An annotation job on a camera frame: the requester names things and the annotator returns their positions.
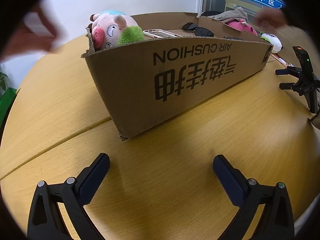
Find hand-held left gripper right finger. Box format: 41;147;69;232
213;155;295;240

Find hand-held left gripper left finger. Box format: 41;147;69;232
27;152;110;240

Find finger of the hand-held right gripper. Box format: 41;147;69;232
275;66;303;77
279;82;302;93

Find black sunglasses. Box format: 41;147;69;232
181;22;215;37

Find brown cardboard box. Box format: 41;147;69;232
80;12;273;142

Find person's right hand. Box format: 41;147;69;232
256;8;290;28

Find person's left hand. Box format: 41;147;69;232
0;4;59;62

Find white and green plush toy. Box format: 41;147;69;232
260;33;283;54

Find magenta plush toy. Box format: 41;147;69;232
225;20;258;37

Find beige cloth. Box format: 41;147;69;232
209;7;248;23

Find white phone case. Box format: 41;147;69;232
143;29;184;39

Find green fuzzy ball toy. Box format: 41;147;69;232
117;25;145;46

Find pink pig plush toy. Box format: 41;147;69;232
89;10;143;50

